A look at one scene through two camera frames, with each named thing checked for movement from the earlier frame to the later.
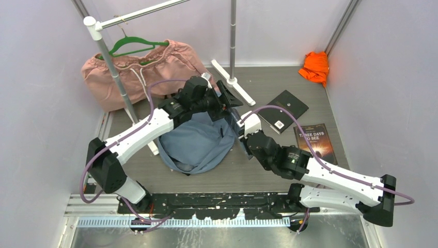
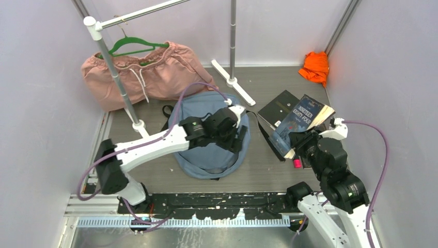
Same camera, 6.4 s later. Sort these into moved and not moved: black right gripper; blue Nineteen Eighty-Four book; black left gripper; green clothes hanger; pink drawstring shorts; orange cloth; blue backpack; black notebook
Moved: black left gripper; blue Nineteen Eighty-Four book; blue backpack; black right gripper
Not moved: black notebook; pink drawstring shorts; green clothes hanger; orange cloth
